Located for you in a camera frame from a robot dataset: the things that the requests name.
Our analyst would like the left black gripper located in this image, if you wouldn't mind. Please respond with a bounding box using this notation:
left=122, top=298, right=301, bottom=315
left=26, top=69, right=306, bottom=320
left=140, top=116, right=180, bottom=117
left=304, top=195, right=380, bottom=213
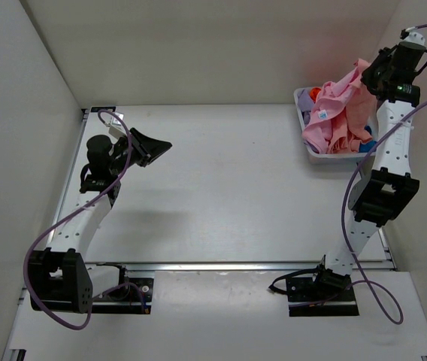
left=111, top=125, right=174, bottom=171

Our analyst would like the salmon pink t shirt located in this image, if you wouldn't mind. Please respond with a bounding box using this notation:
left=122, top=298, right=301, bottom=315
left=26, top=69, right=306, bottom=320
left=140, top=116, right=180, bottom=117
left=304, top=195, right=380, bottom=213
left=326, top=58, right=378, bottom=154

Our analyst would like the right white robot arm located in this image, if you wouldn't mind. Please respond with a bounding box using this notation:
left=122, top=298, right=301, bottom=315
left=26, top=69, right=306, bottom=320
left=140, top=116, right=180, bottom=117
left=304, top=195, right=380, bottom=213
left=310, top=32, right=427, bottom=302

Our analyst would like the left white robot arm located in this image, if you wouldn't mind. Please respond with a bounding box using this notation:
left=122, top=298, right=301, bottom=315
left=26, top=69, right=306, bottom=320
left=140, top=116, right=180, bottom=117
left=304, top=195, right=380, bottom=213
left=27, top=129, right=172, bottom=314

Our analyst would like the light pink t shirt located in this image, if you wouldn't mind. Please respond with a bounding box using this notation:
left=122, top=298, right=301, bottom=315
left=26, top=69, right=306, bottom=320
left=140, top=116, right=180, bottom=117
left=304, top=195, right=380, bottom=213
left=302, top=77, right=361, bottom=154

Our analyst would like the white plastic laundry basket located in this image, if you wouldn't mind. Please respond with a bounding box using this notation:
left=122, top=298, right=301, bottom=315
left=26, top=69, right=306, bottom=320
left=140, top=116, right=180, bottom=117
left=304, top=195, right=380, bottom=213
left=293, top=86, right=367, bottom=165

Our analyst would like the orange cloth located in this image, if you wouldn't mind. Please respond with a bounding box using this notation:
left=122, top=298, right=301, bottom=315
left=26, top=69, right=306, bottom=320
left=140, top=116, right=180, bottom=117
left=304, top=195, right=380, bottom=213
left=309, top=87, right=321, bottom=102

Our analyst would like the blue t shirt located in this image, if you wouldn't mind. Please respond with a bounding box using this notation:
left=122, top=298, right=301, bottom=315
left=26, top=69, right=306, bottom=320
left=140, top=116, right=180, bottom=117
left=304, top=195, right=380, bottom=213
left=359, top=126, right=378, bottom=151

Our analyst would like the blue label sticker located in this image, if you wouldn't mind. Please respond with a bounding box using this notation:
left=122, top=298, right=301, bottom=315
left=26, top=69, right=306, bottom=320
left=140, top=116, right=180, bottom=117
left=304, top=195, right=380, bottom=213
left=90, top=106, right=117, bottom=113

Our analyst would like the lavender cloth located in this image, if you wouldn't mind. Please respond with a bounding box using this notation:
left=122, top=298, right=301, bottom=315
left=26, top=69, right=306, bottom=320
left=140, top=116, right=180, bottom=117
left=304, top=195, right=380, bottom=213
left=298, top=89, right=315, bottom=123

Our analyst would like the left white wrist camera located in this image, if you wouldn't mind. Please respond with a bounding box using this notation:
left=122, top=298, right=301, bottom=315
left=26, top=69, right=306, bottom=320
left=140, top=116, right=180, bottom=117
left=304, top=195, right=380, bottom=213
left=108, top=115, right=126, bottom=139

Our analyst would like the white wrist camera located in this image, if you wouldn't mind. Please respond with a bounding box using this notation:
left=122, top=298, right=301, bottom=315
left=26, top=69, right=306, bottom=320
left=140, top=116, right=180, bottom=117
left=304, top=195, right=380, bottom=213
left=400, top=27, right=425, bottom=46
left=108, top=115, right=126, bottom=139

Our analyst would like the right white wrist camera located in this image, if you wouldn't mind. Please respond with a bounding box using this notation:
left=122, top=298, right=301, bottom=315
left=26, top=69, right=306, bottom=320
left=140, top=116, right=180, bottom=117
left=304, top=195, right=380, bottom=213
left=400, top=27, right=425, bottom=46

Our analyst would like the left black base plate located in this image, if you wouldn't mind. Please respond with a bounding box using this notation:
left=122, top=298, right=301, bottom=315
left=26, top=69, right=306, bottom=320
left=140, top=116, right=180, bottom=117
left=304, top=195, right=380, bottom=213
left=92, top=278, right=154, bottom=315

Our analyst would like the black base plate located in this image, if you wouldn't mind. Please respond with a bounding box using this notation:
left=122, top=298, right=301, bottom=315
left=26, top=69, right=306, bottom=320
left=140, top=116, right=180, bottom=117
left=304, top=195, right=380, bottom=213
left=92, top=278, right=154, bottom=315
left=268, top=269, right=359, bottom=317

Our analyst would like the aluminium table edge rail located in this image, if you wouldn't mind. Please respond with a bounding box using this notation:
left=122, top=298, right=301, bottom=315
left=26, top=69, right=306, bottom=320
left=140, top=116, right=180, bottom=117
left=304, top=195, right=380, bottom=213
left=85, top=259, right=395, bottom=272

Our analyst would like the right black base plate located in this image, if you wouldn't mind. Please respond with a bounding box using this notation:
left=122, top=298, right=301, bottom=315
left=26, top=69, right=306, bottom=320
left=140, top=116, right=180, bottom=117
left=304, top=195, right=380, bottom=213
left=268, top=269, right=359, bottom=317

